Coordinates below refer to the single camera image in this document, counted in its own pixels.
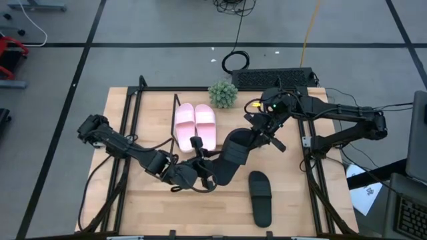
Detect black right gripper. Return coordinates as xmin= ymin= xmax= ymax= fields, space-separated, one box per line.
xmin=244 ymin=109 xmax=287 ymax=153

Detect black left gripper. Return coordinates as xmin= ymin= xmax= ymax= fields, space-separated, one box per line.
xmin=169 ymin=150 xmax=222 ymax=191

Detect black slide sandal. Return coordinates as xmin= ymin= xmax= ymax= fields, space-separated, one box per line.
xmin=213 ymin=127 xmax=264 ymax=187
xmin=248 ymin=171 xmax=273 ymax=229

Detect pink slide sandal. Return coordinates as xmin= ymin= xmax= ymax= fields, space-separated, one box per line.
xmin=194 ymin=103 xmax=217 ymax=151
xmin=174 ymin=102 xmax=197 ymax=153

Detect black keyboard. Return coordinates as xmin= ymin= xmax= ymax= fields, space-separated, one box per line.
xmin=231 ymin=67 xmax=318 ymax=89

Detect green potted succulent plant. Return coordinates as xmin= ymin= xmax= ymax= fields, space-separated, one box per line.
xmin=207 ymin=79 xmax=239 ymax=109

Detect white paper sheet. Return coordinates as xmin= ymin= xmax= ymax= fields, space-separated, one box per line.
xmin=346 ymin=165 xmax=384 ymax=217

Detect black desk bar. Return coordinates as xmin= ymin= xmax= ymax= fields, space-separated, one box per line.
xmin=346 ymin=159 xmax=408 ymax=190

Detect grey desk unit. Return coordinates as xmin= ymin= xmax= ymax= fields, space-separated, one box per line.
xmin=382 ymin=172 xmax=427 ymax=240

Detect grey laptop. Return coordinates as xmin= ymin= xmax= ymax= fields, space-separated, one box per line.
xmin=405 ymin=90 xmax=427 ymax=186

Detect black chair base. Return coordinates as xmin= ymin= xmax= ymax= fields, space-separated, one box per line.
xmin=0 ymin=108 xmax=13 ymax=134

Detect grey metal table foot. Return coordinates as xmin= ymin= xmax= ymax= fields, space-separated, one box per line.
xmin=6 ymin=0 xmax=67 ymax=13
xmin=0 ymin=79 xmax=27 ymax=89

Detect red and black cart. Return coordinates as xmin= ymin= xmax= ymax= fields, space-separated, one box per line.
xmin=0 ymin=35 xmax=29 ymax=81

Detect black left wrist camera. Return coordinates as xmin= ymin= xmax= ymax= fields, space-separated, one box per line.
xmin=189 ymin=135 xmax=203 ymax=150

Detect wooden shelf with black frame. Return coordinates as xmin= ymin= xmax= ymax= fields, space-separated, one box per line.
xmin=171 ymin=93 xmax=268 ymax=157

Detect black coiled cable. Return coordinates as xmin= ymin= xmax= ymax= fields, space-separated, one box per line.
xmin=221 ymin=0 xmax=251 ymax=75

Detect yellow cable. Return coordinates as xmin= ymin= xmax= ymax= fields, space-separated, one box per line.
xmin=299 ymin=0 xmax=322 ymax=69

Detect black cable bundle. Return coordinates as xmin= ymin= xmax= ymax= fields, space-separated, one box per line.
xmin=212 ymin=0 xmax=258 ymax=17

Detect thin black cables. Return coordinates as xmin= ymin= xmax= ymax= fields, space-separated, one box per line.
xmin=325 ymin=87 xmax=414 ymax=116

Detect white cable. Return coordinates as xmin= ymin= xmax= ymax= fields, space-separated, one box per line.
xmin=16 ymin=0 xmax=48 ymax=47

